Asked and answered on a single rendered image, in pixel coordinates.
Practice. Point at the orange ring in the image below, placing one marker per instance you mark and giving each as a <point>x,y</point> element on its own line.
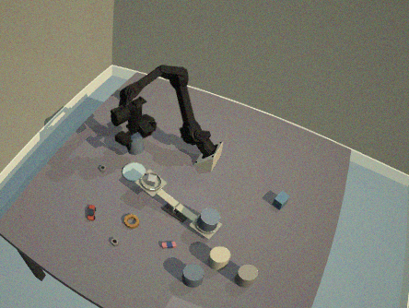
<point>128,225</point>

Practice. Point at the beige balance beam with square end pans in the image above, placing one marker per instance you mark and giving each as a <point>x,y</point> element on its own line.
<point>173,207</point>

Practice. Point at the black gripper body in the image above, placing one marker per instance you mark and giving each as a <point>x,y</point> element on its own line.
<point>125,138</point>

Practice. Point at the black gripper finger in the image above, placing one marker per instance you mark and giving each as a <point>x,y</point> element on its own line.
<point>129,145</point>

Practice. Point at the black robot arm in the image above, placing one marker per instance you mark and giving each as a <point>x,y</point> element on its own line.
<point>191,131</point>

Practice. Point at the small orange toy truck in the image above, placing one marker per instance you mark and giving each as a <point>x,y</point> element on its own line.
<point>91,211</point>

